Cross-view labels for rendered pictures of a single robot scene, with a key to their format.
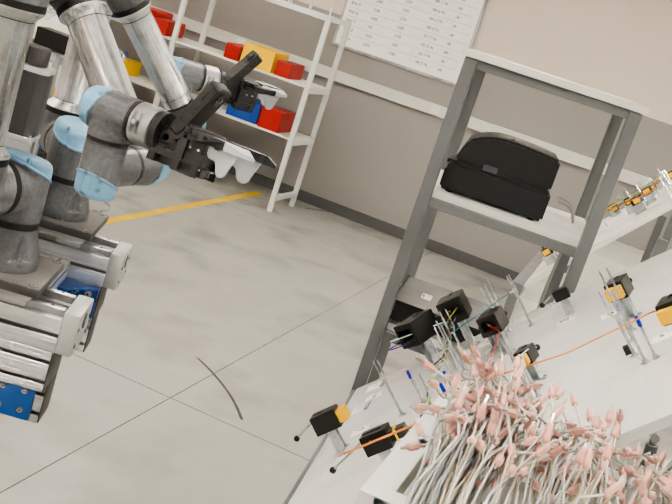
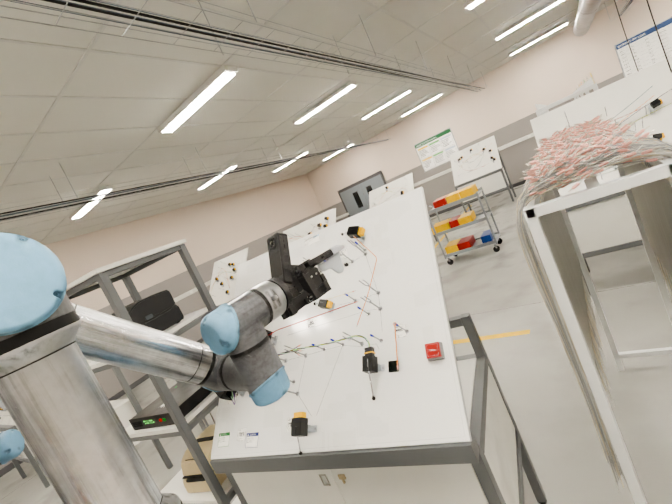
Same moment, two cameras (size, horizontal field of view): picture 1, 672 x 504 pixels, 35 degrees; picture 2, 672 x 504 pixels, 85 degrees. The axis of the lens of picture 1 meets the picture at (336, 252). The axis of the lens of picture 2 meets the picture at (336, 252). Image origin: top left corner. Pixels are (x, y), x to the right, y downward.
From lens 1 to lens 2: 1.71 m
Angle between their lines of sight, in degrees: 68
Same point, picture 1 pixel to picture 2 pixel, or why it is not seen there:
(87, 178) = (280, 376)
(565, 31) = not seen: outside the picture
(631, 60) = not seen: outside the picture
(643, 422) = (428, 237)
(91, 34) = (100, 320)
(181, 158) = (316, 286)
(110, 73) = (150, 332)
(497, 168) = (151, 313)
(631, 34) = not seen: outside the picture
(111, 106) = (249, 307)
